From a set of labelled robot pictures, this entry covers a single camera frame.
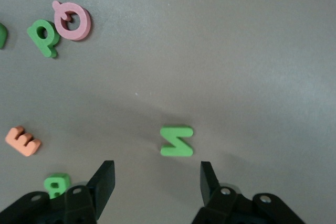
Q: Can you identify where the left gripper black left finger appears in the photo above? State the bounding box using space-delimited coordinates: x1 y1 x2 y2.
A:
0 160 116 224

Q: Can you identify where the green foam letter P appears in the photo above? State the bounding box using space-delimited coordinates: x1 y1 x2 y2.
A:
26 19 61 59

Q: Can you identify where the pink foam letter Q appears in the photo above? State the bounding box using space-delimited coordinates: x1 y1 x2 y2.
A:
51 0 92 41

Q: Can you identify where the green foam letter N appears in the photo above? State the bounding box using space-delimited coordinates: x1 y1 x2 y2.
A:
160 125 194 157

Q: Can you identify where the green foam letter B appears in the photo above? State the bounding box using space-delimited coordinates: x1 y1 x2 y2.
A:
43 173 72 200

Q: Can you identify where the green foam letter U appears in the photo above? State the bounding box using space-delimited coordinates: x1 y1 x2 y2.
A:
0 22 8 50

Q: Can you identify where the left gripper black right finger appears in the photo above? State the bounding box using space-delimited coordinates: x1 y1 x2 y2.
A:
191 161 307 224

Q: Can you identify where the orange foam letter E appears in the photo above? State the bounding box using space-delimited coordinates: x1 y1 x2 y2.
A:
4 125 42 157

